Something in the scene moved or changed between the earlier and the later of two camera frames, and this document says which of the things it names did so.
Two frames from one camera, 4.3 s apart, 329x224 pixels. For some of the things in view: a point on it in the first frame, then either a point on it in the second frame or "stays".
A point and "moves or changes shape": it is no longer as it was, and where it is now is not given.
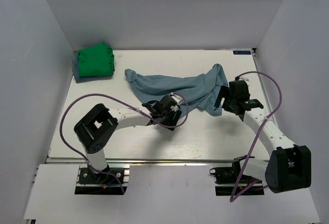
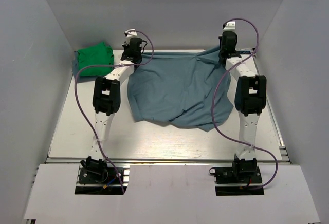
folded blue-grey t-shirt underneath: [75, 70] stays
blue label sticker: [242, 52] stays
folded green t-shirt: [97, 60] stays
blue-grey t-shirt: [201, 89] moves or changes shape
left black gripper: [173, 121] -> [125, 46]
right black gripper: [224, 92] -> [221, 37]
